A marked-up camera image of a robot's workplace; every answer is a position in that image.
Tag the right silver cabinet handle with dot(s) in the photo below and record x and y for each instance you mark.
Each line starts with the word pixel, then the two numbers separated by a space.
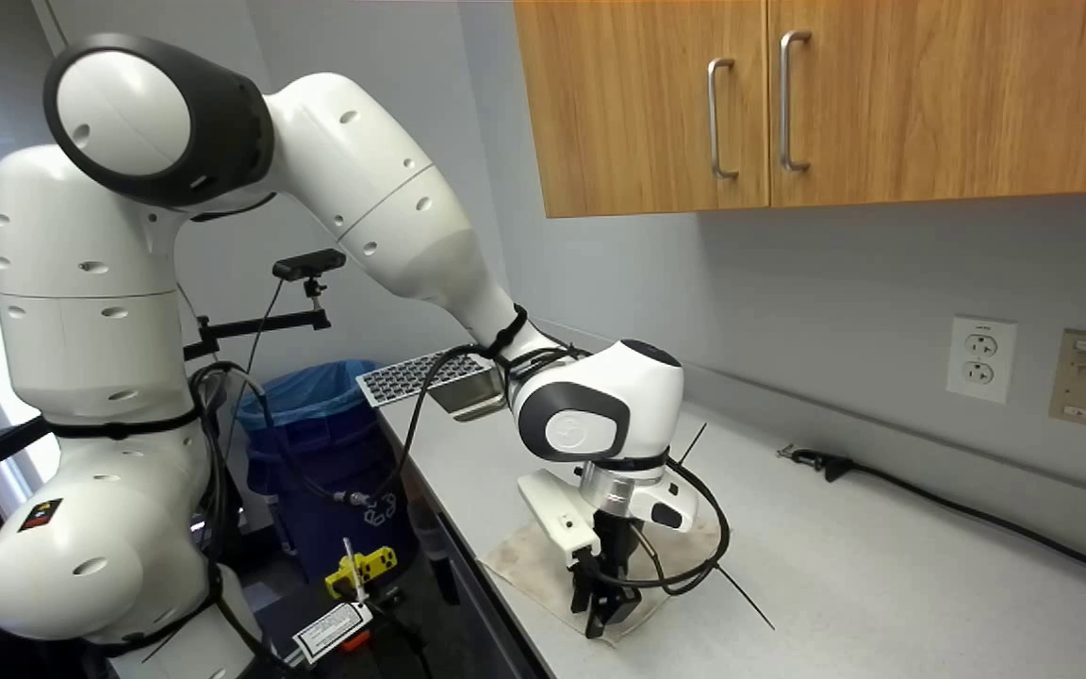
pixel 787 98

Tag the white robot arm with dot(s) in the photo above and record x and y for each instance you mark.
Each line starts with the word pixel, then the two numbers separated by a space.
pixel 149 137

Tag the white power outlet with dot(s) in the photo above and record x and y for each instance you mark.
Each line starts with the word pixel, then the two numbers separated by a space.
pixel 978 358

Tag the yellow clamp tool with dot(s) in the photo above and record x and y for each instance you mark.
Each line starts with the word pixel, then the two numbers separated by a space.
pixel 357 569

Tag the blue recycling bin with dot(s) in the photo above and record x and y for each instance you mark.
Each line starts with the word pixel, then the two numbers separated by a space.
pixel 321 456

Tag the stained beige towel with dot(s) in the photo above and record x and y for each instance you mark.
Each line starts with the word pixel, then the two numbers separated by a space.
pixel 538 569

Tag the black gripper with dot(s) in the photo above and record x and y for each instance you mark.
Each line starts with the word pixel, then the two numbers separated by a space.
pixel 597 587

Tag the left silver cabinet handle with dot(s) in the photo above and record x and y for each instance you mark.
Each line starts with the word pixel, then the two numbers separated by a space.
pixel 713 134

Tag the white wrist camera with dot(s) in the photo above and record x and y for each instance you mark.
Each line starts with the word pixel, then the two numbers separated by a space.
pixel 558 509

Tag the black camera on stand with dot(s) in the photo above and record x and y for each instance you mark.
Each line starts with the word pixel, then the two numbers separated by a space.
pixel 291 270

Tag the silver cabinet handle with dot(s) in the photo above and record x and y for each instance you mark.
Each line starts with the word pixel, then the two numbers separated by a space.
pixel 787 98
pixel 713 134

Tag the dish drying rack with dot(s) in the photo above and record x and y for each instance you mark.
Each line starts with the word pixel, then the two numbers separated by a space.
pixel 414 376

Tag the wooden wall cabinet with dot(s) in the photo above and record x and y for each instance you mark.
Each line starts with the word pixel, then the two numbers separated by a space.
pixel 897 103

